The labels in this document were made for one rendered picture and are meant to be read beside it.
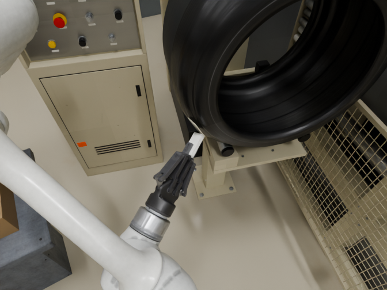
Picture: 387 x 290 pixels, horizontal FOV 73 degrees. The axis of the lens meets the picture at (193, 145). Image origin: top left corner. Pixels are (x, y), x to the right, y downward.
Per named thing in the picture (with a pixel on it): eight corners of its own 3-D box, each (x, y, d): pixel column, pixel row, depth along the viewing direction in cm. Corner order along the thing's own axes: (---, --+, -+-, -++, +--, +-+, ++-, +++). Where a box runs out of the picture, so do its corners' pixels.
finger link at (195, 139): (183, 154, 72) (182, 153, 72) (195, 133, 74) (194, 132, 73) (191, 157, 71) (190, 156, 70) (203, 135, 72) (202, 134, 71)
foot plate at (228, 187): (189, 167, 192) (189, 166, 190) (224, 161, 196) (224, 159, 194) (198, 200, 175) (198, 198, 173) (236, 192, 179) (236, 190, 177)
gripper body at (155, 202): (137, 201, 67) (155, 170, 69) (156, 210, 73) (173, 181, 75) (156, 213, 62) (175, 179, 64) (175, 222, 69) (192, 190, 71)
